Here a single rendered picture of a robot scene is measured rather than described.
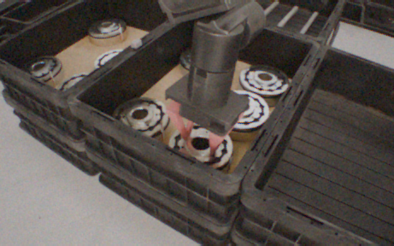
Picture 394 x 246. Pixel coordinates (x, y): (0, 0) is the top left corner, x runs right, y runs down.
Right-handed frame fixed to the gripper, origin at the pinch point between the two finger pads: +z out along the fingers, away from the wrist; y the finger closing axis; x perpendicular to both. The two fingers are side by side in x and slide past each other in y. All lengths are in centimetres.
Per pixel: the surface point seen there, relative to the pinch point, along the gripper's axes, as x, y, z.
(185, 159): 8.1, -2.2, -5.1
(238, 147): -6.1, -4.4, 3.5
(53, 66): -1.9, 40.2, 3.6
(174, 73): -17.3, 17.2, 4.0
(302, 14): -67, 4, -1
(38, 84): 9.2, 27.3, -3.4
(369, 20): -176, -19, 25
